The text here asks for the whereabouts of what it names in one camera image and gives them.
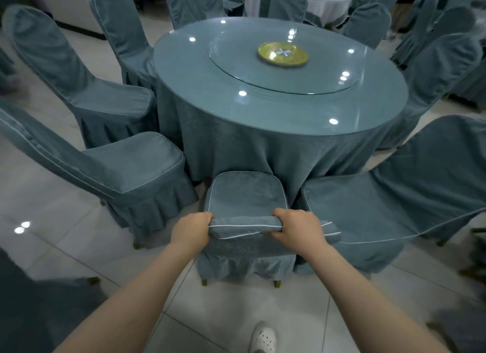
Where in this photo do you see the person's right hand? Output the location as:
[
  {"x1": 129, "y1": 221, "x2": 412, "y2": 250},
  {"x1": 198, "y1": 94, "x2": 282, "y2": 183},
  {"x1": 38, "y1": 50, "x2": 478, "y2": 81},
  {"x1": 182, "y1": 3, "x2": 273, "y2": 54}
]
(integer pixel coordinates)
[{"x1": 270, "y1": 208, "x2": 329, "y2": 257}]

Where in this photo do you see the person's left hand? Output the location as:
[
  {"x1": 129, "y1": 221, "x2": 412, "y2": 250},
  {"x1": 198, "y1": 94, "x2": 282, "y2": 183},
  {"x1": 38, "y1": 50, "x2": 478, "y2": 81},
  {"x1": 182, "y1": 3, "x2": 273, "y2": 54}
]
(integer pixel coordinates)
[{"x1": 170, "y1": 212, "x2": 215, "y2": 255}]

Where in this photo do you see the blue-grey covered dining chair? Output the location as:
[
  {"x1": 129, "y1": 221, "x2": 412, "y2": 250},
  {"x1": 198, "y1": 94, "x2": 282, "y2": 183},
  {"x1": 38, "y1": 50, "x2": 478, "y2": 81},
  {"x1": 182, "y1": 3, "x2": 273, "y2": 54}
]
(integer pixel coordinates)
[
  {"x1": 164, "y1": 0, "x2": 225, "y2": 31},
  {"x1": 90, "y1": 0, "x2": 158, "y2": 93},
  {"x1": 2, "y1": 4, "x2": 159, "y2": 149},
  {"x1": 0, "y1": 248, "x2": 109, "y2": 353},
  {"x1": 425, "y1": 306, "x2": 486, "y2": 353},
  {"x1": 195, "y1": 171, "x2": 342, "y2": 289},
  {"x1": 268, "y1": 0, "x2": 308, "y2": 23},
  {"x1": 0, "y1": 106, "x2": 200, "y2": 251},
  {"x1": 378, "y1": 33, "x2": 483, "y2": 151},
  {"x1": 300, "y1": 115, "x2": 486, "y2": 275},
  {"x1": 342, "y1": 3, "x2": 392, "y2": 50}
]

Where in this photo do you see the person's left forearm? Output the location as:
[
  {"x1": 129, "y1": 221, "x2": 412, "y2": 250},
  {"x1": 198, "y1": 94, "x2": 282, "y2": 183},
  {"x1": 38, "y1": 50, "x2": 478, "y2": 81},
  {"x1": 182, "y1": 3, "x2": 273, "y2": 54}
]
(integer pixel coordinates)
[{"x1": 53, "y1": 238, "x2": 207, "y2": 353}]

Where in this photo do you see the person's right forearm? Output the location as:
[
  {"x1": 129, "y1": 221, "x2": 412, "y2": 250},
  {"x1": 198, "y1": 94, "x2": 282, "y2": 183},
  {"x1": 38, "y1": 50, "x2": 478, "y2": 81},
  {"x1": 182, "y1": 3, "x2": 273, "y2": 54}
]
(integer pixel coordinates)
[{"x1": 299, "y1": 243, "x2": 453, "y2": 353}]

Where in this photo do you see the blue-grey round tablecloth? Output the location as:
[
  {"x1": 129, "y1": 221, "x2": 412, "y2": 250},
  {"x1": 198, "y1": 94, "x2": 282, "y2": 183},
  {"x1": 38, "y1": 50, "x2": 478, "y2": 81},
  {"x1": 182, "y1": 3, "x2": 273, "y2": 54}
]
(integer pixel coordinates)
[{"x1": 154, "y1": 60, "x2": 403, "y2": 209}]

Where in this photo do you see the person's white clog shoe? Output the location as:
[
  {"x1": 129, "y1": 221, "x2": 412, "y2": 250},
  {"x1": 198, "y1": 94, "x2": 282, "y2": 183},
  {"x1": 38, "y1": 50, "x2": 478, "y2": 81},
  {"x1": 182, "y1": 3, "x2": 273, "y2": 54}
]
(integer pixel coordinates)
[{"x1": 249, "y1": 321, "x2": 278, "y2": 353}]

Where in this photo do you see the round glass table cover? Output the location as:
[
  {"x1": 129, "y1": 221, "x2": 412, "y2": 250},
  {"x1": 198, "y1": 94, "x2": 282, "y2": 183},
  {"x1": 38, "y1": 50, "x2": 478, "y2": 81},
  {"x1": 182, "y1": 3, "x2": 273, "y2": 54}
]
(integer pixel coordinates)
[{"x1": 153, "y1": 17, "x2": 409, "y2": 136}]

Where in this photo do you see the round glass turntable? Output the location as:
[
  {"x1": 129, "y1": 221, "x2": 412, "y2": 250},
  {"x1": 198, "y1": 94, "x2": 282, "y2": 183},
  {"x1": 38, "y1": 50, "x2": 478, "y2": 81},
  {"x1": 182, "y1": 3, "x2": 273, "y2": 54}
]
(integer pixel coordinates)
[{"x1": 208, "y1": 26, "x2": 368, "y2": 96}]

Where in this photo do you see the gold turntable base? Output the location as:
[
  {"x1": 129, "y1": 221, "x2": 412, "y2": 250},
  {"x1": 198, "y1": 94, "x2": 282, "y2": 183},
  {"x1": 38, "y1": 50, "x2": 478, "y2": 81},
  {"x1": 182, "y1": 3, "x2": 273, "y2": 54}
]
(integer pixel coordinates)
[{"x1": 257, "y1": 41, "x2": 309, "y2": 67}]

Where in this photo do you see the cluster of blue-grey banquet chairs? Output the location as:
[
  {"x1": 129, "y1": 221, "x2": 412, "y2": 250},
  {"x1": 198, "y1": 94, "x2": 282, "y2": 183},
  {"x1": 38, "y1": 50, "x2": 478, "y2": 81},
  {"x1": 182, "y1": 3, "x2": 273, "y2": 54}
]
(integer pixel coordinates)
[{"x1": 349, "y1": 0, "x2": 486, "y2": 110}]

